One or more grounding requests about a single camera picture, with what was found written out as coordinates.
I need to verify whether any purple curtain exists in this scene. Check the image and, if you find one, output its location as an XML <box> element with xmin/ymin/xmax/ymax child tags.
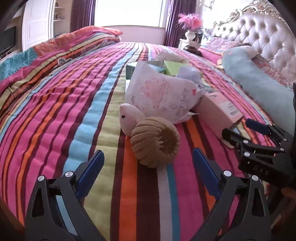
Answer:
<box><xmin>70</xmin><ymin>0</ymin><xmax>96</xmax><ymax>32</ymax></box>
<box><xmin>163</xmin><ymin>0</ymin><xmax>197</xmax><ymax>47</ymax></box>

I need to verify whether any white pink printed plastic bag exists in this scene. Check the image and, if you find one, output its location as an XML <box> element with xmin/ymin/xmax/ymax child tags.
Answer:
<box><xmin>125</xmin><ymin>61</ymin><xmax>205</xmax><ymax>124</ymax></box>

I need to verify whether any purple curtain left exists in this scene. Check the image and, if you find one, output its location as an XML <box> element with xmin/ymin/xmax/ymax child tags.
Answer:
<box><xmin>70</xmin><ymin>0</ymin><xmax>96</xmax><ymax>32</ymax></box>

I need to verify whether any white wall cabinet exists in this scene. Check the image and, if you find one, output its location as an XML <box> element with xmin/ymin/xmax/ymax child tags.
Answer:
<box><xmin>7</xmin><ymin>0</ymin><xmax>72</xmax><ymax>52</ymax></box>

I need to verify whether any striped colourful bedspread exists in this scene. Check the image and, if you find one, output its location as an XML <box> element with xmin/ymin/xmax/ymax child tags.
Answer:
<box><xmin>1</xmin><ymin>42</ymin><xmax>271</xmax><ymax>240</ymax></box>

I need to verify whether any white paper trash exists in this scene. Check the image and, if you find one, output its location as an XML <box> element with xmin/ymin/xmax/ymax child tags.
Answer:
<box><xmin>154</xmin><ymin>51</ymin><xmax>189</xmax><ymax>64</ymax></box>

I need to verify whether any pink feather flower vase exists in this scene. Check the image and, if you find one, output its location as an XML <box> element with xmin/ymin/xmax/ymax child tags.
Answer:
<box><xmin>178</xmin><ymin>13</ymin><xmax>203</xmax><ymax>50</ymax></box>

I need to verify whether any black flat television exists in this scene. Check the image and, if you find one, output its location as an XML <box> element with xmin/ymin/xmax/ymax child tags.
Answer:
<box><xmin>0</xmin><ymin>26</ymin><xmax>16</xmax><ymax>57</ymax></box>

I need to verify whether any light blue long pillow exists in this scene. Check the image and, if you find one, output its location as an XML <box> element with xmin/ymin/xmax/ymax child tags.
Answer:
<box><xmin>222</xmin><ymin>45</ymin><xmax>296</xmax><ymax>135</ymax></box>

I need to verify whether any pink cardboard box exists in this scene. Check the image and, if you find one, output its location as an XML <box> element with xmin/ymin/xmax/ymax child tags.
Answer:
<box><xmin>193</xmin><ymin>92</ymin><xmax>243</xmax><ymax>148</ymax></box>

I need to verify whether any tufted white headboard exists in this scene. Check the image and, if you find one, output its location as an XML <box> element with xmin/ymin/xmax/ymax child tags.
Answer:
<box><xmin>213</xmin><ymin>1</ymin><xmax>295</xmax><ymax>85</ymax></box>

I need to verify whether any pink snail plush toy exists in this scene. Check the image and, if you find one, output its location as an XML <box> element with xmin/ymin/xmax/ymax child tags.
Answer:
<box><xmin>119</xmin><ymin>103</ymin><xmax>180</xmax><ymax>168</ymax></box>

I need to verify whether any green tissue box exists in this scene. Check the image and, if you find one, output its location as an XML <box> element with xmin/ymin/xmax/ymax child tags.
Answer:
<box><xmin>125</xmin><ymin>60</ymin><xmax>187</xmax><ymax>79</ymax></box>

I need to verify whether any folded colourful quilt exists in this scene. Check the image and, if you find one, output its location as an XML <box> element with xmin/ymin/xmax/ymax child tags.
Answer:
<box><xmin>1</xmin><ymin>26</ymin><xmax>123</xmax><ymax>92</ymax></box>

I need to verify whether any pink patterned pillow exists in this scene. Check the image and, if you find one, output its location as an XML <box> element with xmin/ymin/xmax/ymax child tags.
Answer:
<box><xmin>199</xmin><ymin>37</ymin><xmax>292</xmax><ymax>90</ymax></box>

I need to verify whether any purple curtain right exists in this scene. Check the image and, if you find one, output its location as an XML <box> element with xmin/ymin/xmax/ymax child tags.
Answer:
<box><xmin>163</xmin><ymin>0</ymin><xmax>197</xmax><ymax>47</ymax></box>

